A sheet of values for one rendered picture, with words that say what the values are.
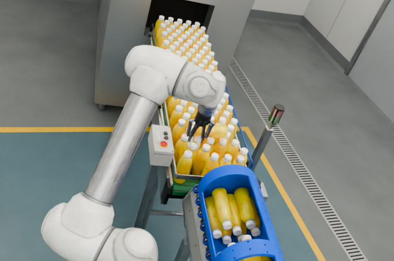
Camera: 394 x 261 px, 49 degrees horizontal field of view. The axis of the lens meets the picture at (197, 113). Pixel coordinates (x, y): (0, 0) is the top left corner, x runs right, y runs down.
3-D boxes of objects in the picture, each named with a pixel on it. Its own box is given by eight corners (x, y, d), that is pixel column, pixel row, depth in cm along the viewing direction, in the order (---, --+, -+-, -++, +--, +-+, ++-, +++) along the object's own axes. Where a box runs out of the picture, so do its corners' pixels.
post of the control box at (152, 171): (122, 265, 281) (155, 154, 223) (122, 259, 284) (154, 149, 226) (128, 265, 283) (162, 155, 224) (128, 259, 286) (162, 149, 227)
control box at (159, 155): (150, 165, 216) (154, 150, 210) (147, 138, 232) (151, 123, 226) (169, 166, 219) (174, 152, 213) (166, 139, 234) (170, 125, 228)
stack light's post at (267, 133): (212, 244, 313) (267, 130, 249) (211, 239, 316) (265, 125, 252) (217, 244, 314) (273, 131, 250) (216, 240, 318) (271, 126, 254)
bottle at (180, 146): (179, 158, 242) (187, 132, 231) (184, 166, 237) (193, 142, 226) (167, 159, 238) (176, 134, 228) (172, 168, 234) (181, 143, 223)
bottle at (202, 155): (189, 167, 238) (198, 142, 227) (201, 168, 240) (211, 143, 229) (190, 176, 232) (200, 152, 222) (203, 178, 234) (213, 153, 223)
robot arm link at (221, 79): (221, 100, 210) (196, 90, 211) (231, 73, 201) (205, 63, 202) (216, 111, 201) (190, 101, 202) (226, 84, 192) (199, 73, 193)
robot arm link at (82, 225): (87, 278, 135) (24, 247, 137) (100, 265, 151) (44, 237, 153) (191, 56, 140) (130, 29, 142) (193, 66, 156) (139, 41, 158)
